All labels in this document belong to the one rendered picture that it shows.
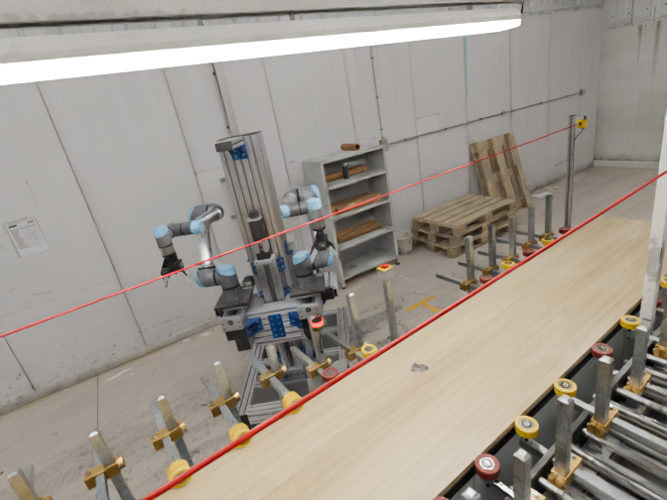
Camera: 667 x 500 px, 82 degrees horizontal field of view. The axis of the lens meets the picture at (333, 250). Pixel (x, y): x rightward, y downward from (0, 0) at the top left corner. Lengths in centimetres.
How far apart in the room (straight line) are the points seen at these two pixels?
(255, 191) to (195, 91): 196
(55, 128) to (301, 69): 243
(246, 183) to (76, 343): 269
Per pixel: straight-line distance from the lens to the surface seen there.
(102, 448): 188
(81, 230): 423
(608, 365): 168
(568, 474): 169
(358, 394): 184
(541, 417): 197
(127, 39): 120
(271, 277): 264
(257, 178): 250
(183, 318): 457
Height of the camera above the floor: 213
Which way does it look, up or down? 21 degrees down
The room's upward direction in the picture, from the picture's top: 11 degrees counter-clockwise
